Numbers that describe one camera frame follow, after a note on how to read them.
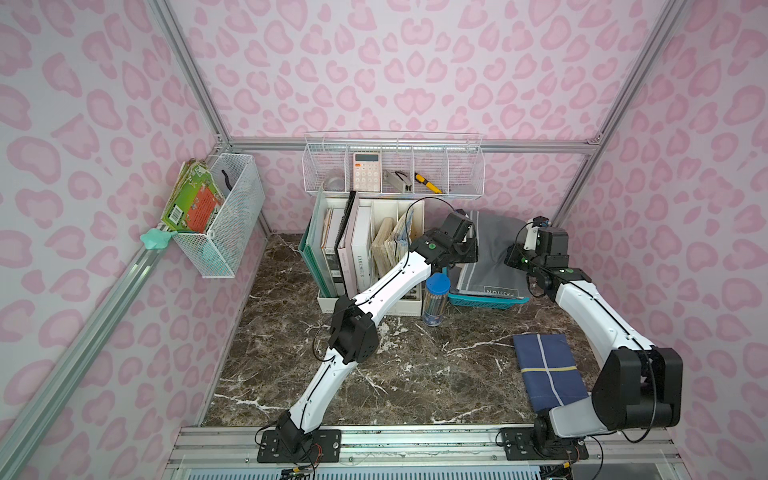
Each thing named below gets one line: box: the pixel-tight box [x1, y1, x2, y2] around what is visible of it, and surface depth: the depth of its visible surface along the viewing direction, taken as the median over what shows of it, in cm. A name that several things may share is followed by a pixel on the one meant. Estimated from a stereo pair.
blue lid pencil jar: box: [423, 272, 451, 327], surface depth 87 cm
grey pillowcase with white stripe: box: [456, 211, 533, 299], surface depth 90 cm
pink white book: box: [338, 191, 373, 298], surface depth 86 cm
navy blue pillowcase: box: [513, 334, 589, 413], surface depth 86 cm
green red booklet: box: [162, 158, 224, 233], surface depth 73 cm
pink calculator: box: [353, 152, 380, 191], surface depth 97 cm
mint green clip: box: [140, 228, 178, 250], surface depth 64 cm
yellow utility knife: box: [414, 172, 443, 194], surface depth 100 cm
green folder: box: [299, 181, 339, 299], surface depth 84 cm
